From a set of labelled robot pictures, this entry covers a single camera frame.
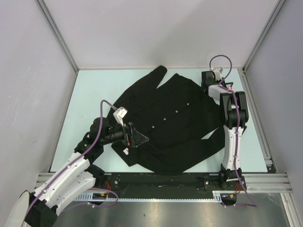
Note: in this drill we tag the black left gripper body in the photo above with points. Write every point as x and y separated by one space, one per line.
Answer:
117 134

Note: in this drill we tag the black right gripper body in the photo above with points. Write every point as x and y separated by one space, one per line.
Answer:
218 82

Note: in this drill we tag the black button-up shirt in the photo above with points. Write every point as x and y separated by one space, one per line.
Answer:
183 125

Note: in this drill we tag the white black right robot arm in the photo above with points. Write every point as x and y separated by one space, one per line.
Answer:
234 115

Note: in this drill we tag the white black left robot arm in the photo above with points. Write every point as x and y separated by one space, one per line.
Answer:
79 173

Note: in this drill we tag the black open display box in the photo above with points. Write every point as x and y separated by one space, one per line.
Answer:
227 84

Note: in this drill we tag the white shirt label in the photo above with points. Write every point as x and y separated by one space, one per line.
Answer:
126 151

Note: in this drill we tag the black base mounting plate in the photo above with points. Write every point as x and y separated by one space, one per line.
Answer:
202 181

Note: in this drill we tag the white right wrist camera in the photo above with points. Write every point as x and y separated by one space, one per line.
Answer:
217 73

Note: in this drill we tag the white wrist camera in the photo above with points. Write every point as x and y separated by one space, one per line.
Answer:
119 114
217 73

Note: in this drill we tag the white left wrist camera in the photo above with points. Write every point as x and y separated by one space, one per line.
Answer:
119 114

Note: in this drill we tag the white slotted cable duct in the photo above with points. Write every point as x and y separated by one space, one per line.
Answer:
196 196

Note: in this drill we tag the aluminium frame rail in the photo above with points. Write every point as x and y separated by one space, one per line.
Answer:
253 182

